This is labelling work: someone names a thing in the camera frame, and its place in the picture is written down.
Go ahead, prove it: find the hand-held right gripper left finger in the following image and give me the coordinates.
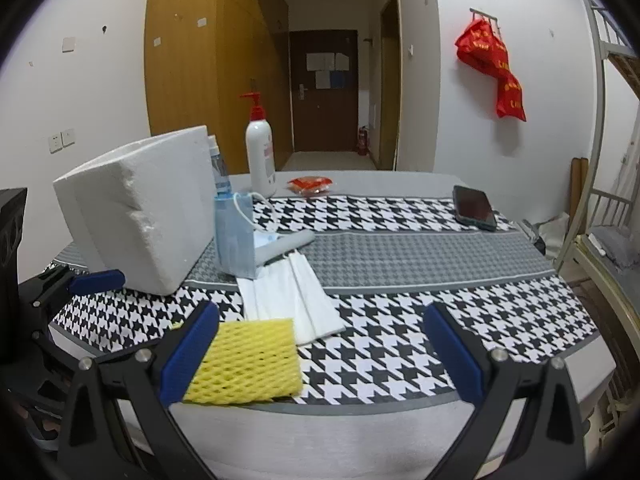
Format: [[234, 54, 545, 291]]
[[57, 301, 221, 480]]

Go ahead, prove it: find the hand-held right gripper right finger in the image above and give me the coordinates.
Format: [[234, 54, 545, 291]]
[[424, 301, 588, 480]]

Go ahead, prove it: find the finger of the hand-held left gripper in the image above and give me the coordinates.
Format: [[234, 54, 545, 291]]
[[20, 267, 126, 311], [30, 325, 88, 376]]

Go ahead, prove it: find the yellow foam net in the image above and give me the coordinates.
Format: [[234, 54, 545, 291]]
[[170, 317, 304, 405]]

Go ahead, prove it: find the white face mask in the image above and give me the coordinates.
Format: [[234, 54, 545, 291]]
[[235, 255, 301, 346], [287, 250, 347, 346]]

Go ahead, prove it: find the blue face mask stack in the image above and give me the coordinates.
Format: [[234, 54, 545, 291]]
[[214, 191, 271, 280]]

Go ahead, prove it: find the grey soft cloth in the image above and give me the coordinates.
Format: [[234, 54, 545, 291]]
[[252, 230, 316, 267]]

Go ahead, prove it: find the white foam box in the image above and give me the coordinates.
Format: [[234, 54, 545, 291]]
[[52, 125, 217, 297]]

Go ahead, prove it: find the grey houndstooth tablecloth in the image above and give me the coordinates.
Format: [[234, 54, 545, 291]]
[[47, 172, 617, 480]]

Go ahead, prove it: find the black smartphone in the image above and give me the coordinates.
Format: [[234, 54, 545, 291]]
[[452, 185, 498, 232]]

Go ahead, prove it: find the white plastic bag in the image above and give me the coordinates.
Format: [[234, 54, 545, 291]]
[[537, 212, 571, 261]]

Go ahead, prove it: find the clear spray bottle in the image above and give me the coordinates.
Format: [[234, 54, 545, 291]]
[[207, 135, 232, 196]]

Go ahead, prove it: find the grey pillow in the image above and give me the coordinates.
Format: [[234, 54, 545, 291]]
[[587, 225, 640, 273]]

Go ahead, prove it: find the white pump bottle red cap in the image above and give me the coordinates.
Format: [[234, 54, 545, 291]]
[[239, 91, 277, 200]]

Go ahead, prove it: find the red snack packet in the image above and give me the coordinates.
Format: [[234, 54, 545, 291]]
[[287, 174, 334, 198]]

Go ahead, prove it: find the wooden wardrobe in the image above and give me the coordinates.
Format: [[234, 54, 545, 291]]
[[144, 0, 291, 173]]

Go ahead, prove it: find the red plastic bag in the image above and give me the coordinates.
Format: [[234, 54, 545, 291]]
[[495, 67, 527, 122], [455, 19, 511, 73]]

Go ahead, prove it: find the dark brown door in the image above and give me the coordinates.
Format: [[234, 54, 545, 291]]
[[289, 30, 359, 153]]

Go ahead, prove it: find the wooden side door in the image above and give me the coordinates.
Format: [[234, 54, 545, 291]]
[[378, 0, 402, 171]]

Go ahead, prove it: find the metal bunk bed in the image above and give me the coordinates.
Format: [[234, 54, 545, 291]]
[[552, 0, 640, 431]]

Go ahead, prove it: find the metal wall hook rack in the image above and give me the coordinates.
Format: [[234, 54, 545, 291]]
[[470, 7, 501, 31]]

